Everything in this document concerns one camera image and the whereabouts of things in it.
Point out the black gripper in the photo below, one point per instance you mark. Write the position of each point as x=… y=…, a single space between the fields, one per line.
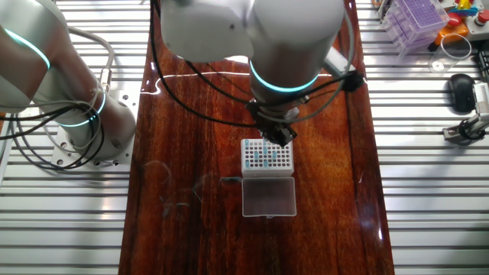
x=271 y=122

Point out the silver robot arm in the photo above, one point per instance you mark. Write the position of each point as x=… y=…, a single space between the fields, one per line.
x=290 y=38

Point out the white pipette tip holder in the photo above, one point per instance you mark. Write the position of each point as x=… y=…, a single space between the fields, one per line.
x=267 y=198

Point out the purple pipette tip box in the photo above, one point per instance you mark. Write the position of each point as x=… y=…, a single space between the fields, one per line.
x=420 y=19

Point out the large brown wooden board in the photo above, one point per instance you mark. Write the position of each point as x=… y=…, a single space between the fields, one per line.
x=214 y=172

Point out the clear plastic cup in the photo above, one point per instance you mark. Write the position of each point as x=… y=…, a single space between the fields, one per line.
x=439 y=65

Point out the black computer mouse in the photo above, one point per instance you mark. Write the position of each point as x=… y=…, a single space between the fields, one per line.
x=461 y=93

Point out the orange box red button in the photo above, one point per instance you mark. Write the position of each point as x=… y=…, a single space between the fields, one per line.
x=454 y=28

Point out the black keyboard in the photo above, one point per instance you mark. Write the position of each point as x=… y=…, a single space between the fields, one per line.
x=483 y=66

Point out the small colourful toy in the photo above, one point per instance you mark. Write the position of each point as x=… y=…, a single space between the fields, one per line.
x=464 y=7

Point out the grey box red button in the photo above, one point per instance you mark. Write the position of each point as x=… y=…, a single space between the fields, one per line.
x=479 y=26

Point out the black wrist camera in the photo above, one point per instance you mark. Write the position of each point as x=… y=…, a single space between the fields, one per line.
x=353 y=81

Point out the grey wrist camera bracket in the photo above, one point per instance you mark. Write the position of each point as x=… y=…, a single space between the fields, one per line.
x=338 y=61

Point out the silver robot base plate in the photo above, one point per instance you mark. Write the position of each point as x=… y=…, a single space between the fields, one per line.
x=126 y=99

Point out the small silver mounted camera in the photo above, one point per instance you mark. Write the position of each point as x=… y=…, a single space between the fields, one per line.
x=482 y=97

